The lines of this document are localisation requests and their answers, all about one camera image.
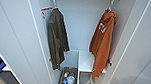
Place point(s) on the white clothes hanger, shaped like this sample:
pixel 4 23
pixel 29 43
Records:
pixel 55 2
pixel 112 4

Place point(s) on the brown basket with toys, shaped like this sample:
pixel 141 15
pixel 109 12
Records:
pixel 68 79

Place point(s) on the white wardrobe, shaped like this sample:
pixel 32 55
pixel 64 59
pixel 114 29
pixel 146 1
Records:
pixel 79 25

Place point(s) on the dark door hinge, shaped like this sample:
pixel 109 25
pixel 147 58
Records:
pixel 109 63

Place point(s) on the orange hoodie with white print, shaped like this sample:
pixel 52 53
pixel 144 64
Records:
pixel 101 46

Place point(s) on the white inner shelf unit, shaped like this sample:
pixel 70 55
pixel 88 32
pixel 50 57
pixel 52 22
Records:
pixel 85 62

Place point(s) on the white sticker with orange bar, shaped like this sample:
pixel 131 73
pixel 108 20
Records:
pixel 45 11

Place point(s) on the olive green jacket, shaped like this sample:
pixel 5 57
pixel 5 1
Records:
pixel 57 37

